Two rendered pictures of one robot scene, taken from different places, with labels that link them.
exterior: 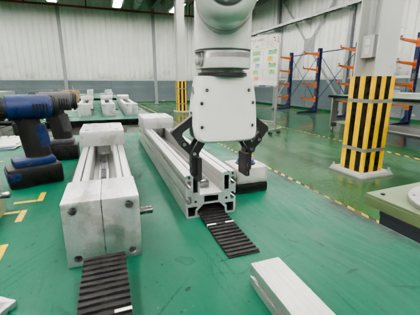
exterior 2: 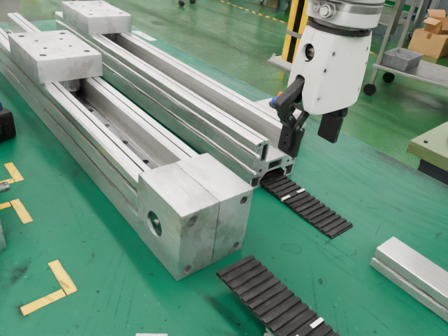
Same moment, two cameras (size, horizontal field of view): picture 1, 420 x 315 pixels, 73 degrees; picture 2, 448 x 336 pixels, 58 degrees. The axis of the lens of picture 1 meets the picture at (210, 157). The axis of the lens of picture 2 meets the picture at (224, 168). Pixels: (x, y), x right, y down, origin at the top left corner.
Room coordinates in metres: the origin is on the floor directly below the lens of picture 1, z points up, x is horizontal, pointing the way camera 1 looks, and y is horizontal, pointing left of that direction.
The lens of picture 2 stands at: (0.04, 0.28, 1.13)
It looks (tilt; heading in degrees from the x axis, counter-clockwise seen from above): 32 degrees down; 337
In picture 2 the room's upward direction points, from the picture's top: 8 degrees clockwise
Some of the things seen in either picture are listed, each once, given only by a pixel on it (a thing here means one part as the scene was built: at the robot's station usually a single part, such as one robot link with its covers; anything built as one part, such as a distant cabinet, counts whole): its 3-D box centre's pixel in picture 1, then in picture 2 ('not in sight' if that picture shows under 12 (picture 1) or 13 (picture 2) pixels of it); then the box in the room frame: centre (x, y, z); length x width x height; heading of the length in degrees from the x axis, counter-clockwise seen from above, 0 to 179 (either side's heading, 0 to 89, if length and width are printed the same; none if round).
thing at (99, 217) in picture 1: (112, 216); (201, 209); (0.40, 0.15, 0.83); 0.12 x 0.09 x 0.10; 110
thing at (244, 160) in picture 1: (250, 154); (337, 117); (0.47, -0.07, 0.91); 0.03 x 0.03 x 0.07; 20
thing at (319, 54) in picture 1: (309, 80); not in sight; (10.36, -3.48, 1.10); 3.30 x 0.90 x 2.20; 21
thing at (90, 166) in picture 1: (104, 154); (58, 87); (0.82, 0.31, 0.82); 0.80 x 0.10 x 0.09; 20
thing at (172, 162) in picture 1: (168, 149); (147, 74); (0.88, 0.13, 0.82); 0.80 x 0.10 x 0.09; 20
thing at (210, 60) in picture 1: (220, 62); (341, 11); (0.46, -0.02, 1.06); 0.09 x 0.08 x 0.03; 110
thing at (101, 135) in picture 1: (103, 138); (55, 61); (0.82, 0.31, 0.87); 0.16 x 0.11 x 0.07; 20
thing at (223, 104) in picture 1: (222, 104); (329, 63); (0.46, -0.02, 0.99); 0.10 x 0.07 x 0.11; 110
